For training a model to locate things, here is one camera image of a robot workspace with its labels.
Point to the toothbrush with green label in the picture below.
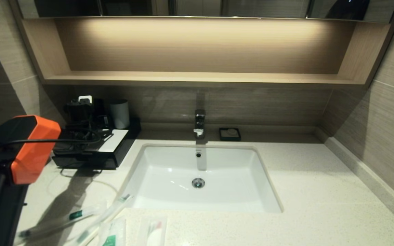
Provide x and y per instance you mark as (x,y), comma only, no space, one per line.
(76,214)

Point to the white sink basin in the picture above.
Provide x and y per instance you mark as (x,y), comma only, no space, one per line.
(169,177)

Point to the black soap dish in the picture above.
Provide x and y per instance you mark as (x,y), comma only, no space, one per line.
(222,136)

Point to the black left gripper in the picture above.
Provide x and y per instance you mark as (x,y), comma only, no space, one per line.
(79,114)

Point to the round soap bar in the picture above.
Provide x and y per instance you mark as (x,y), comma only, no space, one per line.
(231,132)

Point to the wooden wall shelf niche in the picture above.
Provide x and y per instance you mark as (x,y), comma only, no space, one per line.
(200,78)

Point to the clear packet with red item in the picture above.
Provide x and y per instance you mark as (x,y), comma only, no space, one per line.
(154,232)

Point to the chrome faucet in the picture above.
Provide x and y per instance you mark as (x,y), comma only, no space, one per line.
(199,123)

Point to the mirror cabinet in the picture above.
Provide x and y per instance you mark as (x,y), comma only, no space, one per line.
(251,8)

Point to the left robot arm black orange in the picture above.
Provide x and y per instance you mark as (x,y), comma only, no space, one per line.
(33,150)

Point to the black amenity box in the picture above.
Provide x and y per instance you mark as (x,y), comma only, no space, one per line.
(132,135)

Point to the white cup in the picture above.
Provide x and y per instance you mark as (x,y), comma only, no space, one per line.
(120,114)

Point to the clear sachet with green print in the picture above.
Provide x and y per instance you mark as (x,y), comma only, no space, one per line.
(113,235)

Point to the chrome sink drain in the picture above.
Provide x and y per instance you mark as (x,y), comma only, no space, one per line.
(198,183)

